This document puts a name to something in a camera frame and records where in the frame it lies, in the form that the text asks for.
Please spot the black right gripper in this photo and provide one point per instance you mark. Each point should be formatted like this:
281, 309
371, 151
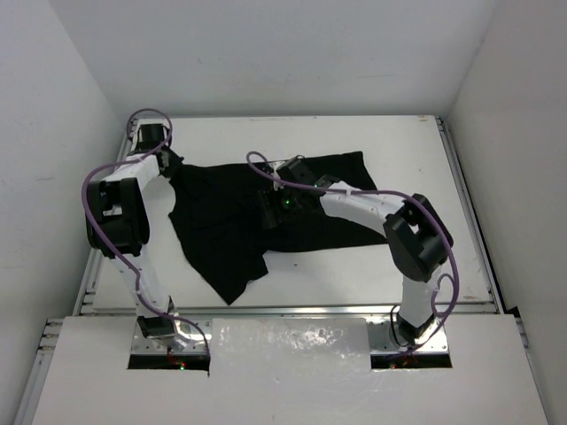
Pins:
272, 197

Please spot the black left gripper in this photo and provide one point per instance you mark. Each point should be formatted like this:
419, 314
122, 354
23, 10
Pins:
174, 164

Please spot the black t-shirt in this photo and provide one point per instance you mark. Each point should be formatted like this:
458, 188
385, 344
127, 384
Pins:
225, 227

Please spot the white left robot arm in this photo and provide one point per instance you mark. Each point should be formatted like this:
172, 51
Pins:
118, 227

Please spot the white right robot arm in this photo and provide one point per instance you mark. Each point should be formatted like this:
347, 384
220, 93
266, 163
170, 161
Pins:
418, 241

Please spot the white front cover panel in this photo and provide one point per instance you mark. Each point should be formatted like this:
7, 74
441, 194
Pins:
290, 372

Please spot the aluminium table frame rail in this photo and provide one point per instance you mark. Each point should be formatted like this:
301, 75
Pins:
412, 154

